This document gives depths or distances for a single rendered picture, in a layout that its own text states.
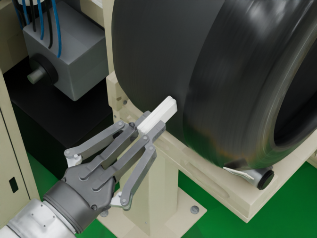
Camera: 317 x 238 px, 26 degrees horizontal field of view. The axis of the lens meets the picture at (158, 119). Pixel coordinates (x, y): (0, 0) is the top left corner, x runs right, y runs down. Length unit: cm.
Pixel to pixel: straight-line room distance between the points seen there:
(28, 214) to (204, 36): 34
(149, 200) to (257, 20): 117
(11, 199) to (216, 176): 93
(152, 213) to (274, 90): 117
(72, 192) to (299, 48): 36
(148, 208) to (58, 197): 112
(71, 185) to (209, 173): 44
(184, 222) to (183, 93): 128
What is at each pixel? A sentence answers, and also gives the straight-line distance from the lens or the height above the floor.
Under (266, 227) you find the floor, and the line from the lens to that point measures 228.
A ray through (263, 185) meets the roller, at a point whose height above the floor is 90.
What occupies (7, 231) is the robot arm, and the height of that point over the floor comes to 120.
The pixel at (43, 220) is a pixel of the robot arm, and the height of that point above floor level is 121.
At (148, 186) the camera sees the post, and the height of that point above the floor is 34.
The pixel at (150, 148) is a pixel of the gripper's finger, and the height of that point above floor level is 120.
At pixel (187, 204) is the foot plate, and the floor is 1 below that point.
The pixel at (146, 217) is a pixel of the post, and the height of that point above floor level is 14.
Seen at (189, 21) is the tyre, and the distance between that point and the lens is 95.
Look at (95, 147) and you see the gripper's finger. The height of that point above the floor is 119.
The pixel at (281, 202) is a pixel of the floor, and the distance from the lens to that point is 233.
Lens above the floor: 204
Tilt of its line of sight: 56 degrees down
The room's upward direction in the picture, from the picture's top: straight up
